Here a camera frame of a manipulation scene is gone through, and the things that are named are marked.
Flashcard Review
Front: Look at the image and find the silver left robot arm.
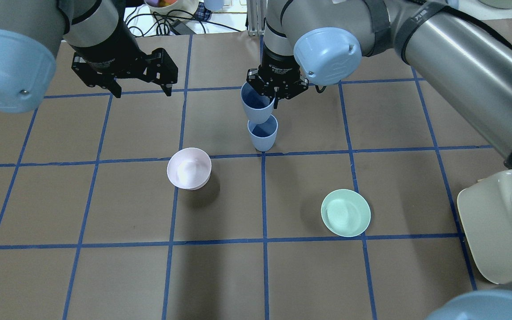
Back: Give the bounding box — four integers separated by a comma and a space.
0, 0, 178, 113

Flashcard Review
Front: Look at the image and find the cream toaster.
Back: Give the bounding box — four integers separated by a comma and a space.
456, 170, 512, 285

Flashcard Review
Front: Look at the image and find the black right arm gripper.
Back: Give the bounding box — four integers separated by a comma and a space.
246, 51, 309, 110

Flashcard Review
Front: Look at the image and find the blue cup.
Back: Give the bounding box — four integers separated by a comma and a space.
240, 82, 276, 125
247, 115, 279, 152

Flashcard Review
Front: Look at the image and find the aluminium frame post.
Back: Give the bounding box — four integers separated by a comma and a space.
246, 0, 268, 36

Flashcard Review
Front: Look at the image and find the pink bowl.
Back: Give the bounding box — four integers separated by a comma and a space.
166, 148, 212, 191

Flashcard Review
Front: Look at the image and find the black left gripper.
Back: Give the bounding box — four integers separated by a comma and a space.
71, 27, 179, 99

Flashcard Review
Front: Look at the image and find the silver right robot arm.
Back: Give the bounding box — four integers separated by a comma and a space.
97, 16, 501, 320

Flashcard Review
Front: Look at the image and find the bowl of foam cubes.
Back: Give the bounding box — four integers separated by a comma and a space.
144, 0, 199, 18

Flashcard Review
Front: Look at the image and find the green bowl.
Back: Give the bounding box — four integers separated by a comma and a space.
320, 189, 372, 238

